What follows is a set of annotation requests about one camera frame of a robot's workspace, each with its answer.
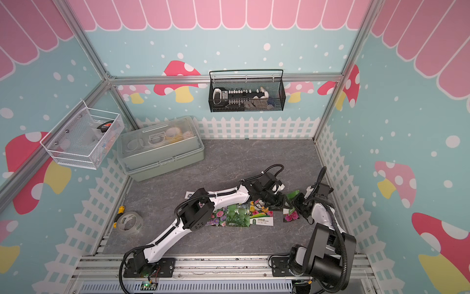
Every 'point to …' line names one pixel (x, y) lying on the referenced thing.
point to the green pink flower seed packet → (290, 215)
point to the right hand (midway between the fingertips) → (292, 200)
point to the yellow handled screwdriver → (121, 211)
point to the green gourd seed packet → (238, 215)
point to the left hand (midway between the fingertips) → (287, 211)
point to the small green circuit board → (149, 286)
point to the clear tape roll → (129, 223)
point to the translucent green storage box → (159, 148)
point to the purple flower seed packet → (189, 194)
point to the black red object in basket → (105, 126)
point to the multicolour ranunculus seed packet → (259, 214)
